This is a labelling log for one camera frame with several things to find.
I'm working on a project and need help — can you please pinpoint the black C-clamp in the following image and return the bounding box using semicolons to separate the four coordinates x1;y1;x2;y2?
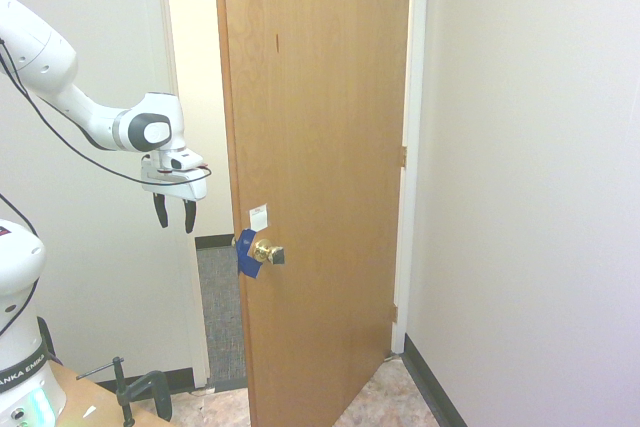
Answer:
76;356;174;427

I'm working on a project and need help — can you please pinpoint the brown wooden door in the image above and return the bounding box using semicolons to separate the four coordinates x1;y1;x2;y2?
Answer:
212;0;419;427

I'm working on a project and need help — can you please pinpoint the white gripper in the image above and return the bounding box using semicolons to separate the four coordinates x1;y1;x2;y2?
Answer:
140;167;208;235

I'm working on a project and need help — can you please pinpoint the white paper label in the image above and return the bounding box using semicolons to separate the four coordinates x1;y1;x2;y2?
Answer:
248;204;270;229

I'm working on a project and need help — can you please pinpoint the black wall baseboard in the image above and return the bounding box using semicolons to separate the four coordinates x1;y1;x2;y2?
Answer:
402;334;469;427

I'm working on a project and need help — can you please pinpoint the blue tape patch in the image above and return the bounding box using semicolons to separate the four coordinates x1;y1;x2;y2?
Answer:
232;228;267;280

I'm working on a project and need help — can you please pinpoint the white door frame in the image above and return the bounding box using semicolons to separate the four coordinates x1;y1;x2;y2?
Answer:
153;0;431;390

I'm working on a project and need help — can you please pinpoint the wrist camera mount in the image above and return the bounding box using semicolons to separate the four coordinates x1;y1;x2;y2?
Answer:
140;147;208;183

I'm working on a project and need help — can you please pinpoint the brass door knob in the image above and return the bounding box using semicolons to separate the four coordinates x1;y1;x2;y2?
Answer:
251;239;288;268

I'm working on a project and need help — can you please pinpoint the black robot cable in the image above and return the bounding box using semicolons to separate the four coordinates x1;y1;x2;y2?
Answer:
0;37;213;338

